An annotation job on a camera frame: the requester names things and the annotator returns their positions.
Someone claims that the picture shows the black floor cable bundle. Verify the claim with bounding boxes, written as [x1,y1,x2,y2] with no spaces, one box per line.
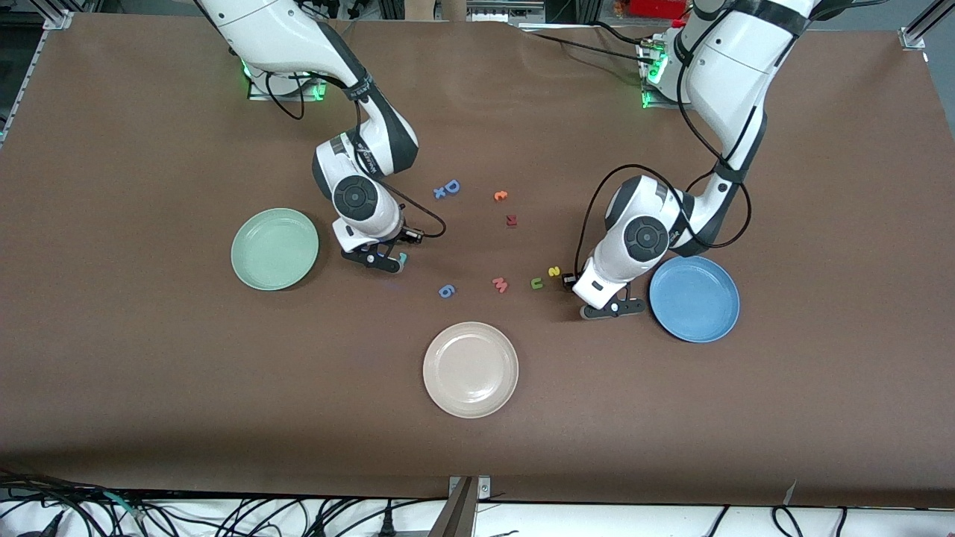
[0,465,420,537]

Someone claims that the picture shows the beige plate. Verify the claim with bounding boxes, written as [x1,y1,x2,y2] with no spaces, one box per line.
[422,321,520,420]

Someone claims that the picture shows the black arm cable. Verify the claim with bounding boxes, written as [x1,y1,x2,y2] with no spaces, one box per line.
[573,19,753,278]
[263,71,448,240]

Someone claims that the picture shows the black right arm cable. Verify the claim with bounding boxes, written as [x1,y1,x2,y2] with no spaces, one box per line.
[263,71,448,240]

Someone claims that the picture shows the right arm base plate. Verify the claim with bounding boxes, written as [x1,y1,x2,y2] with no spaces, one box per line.
[246,63,328,102]

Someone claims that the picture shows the red box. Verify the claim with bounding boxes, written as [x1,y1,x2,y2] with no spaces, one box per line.
[630,0,689,20]

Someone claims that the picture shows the dark metal beam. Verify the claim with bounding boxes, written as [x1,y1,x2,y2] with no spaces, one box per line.
[428,477,479,537]

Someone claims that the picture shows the mint green plate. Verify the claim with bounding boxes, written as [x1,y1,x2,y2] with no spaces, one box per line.
[231,207,321,292]

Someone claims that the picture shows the silver table edge bracket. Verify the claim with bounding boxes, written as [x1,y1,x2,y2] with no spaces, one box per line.
[447,474,493,501]

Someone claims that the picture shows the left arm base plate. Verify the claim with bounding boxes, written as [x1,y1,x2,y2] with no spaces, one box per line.
[637,39,692,111]

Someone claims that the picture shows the blue plate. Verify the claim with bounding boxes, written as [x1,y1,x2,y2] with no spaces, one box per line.
[648,255,742,345]

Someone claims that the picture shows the black cable on table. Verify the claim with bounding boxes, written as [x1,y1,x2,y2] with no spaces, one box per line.
[593,20,659,48]
[530,30,645,63]

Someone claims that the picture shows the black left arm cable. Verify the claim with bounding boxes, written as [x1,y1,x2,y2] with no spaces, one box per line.
[573,19,753,278]

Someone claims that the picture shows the teal floor cable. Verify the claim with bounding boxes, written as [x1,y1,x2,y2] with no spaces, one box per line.
[100,488,147,524]

